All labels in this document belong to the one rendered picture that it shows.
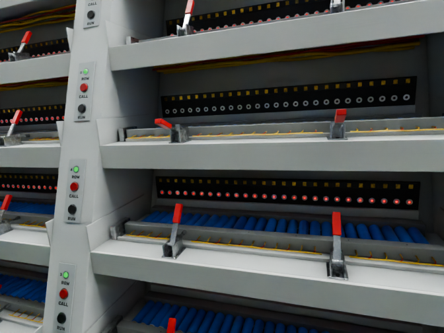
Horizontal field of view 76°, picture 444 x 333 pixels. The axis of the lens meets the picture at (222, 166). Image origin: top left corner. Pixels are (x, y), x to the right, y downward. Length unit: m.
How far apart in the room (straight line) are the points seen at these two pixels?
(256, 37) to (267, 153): 0.20
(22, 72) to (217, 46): 0.47
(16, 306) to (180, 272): 0.46
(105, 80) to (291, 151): 0.39
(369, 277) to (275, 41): 0.39
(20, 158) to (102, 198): 0.23
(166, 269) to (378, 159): 0.37
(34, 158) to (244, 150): 0.46
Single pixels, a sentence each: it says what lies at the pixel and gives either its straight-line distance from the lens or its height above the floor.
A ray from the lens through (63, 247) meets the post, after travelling 0.64.
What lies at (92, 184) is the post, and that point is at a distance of 0.59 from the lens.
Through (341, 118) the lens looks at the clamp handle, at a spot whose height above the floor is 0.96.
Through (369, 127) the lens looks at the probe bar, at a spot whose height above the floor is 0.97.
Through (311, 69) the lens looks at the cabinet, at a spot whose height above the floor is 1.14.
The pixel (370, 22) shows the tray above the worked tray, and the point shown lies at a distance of 0.52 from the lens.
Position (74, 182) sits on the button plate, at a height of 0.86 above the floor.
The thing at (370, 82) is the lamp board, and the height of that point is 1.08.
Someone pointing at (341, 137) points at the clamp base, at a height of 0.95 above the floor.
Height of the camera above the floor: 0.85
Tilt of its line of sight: 6 degrees up
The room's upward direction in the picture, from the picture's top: 2 degrees clockwise
